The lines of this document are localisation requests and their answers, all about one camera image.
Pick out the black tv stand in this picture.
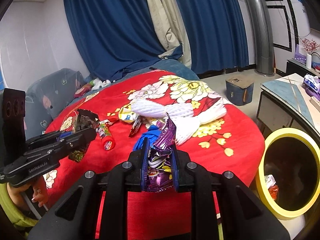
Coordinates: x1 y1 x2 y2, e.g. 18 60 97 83
286 59 319 77

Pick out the white plush toy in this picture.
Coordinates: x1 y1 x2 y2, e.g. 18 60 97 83
90 78 114 90

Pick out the yellow rimmed trash bin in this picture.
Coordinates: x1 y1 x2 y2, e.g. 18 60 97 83
255 127 320 221

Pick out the coffee table with blue pattern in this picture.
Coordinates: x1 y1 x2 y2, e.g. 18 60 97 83
257 73 319 144

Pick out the grey patterned pillow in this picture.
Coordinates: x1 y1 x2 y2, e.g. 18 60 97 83
24 68 85 139

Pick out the purple foil snack wrapper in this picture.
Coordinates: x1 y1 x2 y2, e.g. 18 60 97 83
144 113 176 192

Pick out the blue curtain left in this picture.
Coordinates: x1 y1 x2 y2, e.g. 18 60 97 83
63 0 183 81

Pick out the blue sofa cover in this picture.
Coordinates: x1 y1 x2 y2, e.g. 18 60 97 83
67 58 200 106

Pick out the white vase with red flowers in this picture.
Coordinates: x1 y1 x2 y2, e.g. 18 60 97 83
302 38 319 69

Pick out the yellow white snack bag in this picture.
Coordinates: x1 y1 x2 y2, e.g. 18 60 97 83
118 104 138 124

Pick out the person's left hand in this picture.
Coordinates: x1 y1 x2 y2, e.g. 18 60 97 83
6 175 49 210

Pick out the dark foil snack bag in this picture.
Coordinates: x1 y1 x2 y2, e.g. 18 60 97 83
68 109 100 163

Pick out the silver tower air conditioner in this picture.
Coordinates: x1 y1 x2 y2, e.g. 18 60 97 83
246 0 274 76

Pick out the purple box on stand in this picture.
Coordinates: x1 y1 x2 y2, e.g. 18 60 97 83
294 44 306 64

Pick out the blue curtain right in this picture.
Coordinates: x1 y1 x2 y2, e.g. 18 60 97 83
176 0 249 74

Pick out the white blue tissue pack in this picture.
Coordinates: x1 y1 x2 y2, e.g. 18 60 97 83
303 74 319 93

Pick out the dark red energy bar wrapper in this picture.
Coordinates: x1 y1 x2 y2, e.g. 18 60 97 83
129 115 143 137

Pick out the blue crumpled glove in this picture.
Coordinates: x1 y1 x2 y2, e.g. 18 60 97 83
132 125 161 151

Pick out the blue curtain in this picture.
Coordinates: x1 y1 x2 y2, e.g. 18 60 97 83
176 0 249 74
63 0 183 81

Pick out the beige curtain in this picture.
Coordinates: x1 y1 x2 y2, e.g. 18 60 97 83
147 0 191 68

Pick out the green sleeve forearm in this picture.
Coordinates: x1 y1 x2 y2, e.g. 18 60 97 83
1 184 38 239

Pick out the blue storage stool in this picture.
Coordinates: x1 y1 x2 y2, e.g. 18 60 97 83
226 75 254 106

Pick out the red candy tube wrapper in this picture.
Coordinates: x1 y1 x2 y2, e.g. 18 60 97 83
96 119 116 151

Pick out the red floral blanket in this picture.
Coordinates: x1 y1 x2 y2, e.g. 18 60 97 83
44 70 265 239

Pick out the purple bag on table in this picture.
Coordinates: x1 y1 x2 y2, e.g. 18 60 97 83
303 84 320 101

